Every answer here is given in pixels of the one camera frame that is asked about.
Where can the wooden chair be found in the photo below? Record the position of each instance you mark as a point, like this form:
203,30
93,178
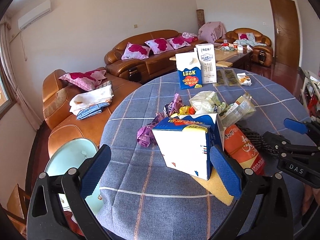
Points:
17,209

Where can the purple crumpled wrapper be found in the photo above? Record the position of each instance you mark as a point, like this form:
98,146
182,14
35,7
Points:
145,135

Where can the brown leather armchair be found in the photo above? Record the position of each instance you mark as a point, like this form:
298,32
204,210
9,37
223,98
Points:
250,39

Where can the folded blue striped cloth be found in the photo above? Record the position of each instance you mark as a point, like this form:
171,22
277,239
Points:
92,110

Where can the yellow sponge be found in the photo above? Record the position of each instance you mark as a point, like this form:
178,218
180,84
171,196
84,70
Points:
215,186

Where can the wooden coffee table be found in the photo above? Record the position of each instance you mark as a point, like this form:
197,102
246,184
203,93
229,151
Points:
236,59

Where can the black mesh net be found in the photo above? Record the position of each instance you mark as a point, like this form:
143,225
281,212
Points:
259,143

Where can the white blue box lying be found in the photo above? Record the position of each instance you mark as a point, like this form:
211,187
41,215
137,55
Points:
185,142

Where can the pink pillow on sofa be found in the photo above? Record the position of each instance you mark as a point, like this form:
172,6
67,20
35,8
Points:
177,43
135,51
159,45

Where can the light blue cartoon trash bin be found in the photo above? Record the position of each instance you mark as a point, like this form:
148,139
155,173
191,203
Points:
70,155

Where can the brown leather long sofa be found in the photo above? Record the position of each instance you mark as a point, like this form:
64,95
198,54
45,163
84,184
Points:
143,71

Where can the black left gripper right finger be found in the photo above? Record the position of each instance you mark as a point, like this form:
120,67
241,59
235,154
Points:
274,218

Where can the pink pillow left on sofa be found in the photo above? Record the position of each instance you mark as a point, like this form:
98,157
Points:
135,51

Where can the small white snack packet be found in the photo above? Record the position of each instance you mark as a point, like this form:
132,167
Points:
244,79

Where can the white tall milk carton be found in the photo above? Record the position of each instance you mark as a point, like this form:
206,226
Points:
206,55

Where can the pink pillow right on sofa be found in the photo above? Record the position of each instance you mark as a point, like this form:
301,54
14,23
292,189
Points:
177,43

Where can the crushed clear plastic bottle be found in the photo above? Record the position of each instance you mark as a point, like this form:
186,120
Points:
241,109

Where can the folded white cloth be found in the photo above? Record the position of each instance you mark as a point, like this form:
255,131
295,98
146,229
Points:
84,100

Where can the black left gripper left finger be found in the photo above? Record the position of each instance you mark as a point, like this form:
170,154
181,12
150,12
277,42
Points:
46,219

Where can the brown wooden door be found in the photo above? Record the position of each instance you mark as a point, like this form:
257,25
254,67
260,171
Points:
286,32

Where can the window with frame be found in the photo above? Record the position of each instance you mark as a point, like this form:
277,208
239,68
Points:
7,95

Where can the brown leather chaise sofa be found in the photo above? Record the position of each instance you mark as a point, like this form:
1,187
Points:
56,96

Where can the green patterned sachet strip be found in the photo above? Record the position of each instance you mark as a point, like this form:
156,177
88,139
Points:
226,77

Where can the white green plastic bag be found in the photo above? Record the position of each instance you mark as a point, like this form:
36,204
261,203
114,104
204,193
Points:
206,102

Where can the person's right hand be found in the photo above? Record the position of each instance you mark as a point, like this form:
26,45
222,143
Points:
310,194

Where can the blue Look milk carton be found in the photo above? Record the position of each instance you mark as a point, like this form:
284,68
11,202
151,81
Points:
189,70

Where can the pink pillow middle on sofa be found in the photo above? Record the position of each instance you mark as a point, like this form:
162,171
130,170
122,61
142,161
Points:
159,45

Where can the pink cloth covered object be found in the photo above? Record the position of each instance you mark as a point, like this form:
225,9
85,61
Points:
212,31

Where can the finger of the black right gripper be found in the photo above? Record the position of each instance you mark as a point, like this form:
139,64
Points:
311,129
297,152

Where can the beige curtain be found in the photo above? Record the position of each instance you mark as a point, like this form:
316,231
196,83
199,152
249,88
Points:
6,62

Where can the orange drink carton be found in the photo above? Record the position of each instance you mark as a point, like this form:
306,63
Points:
239,147

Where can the pink floral pillow on chaise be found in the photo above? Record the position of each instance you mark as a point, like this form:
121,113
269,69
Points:
87,81

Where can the white air conditioner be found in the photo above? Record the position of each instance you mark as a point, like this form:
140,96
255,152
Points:
33,15

